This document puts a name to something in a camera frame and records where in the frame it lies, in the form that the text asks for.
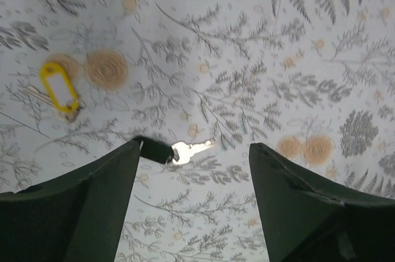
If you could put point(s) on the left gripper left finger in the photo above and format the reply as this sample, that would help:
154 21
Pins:
75 217

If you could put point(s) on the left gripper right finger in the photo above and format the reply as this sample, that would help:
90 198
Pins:
306 217

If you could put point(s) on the black head silver key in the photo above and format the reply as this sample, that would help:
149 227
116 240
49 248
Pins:
179 153

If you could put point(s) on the yellow tag key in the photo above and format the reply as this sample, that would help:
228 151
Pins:
59 92

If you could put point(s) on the floral table mat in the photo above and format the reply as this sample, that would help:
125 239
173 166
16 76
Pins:
313 79

